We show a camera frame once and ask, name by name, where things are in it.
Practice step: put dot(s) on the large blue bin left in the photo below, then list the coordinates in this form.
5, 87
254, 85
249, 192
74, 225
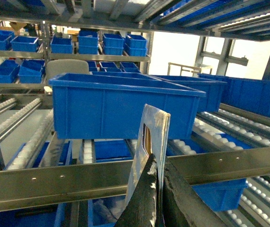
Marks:
110, 107

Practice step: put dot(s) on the large blue bin right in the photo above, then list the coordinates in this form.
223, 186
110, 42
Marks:
248, 94

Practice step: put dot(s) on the flower gift bag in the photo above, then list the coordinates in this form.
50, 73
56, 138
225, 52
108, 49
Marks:
152, 140

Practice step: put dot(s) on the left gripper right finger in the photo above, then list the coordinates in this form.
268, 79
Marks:
181, 205

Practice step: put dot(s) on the large blue bin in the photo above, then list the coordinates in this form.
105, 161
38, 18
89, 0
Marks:
248, 94
110, 107

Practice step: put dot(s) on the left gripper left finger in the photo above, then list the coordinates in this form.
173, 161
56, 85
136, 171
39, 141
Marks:
141, 210

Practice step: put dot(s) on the steel rack front rail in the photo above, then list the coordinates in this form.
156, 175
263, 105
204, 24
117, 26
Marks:
34, 187

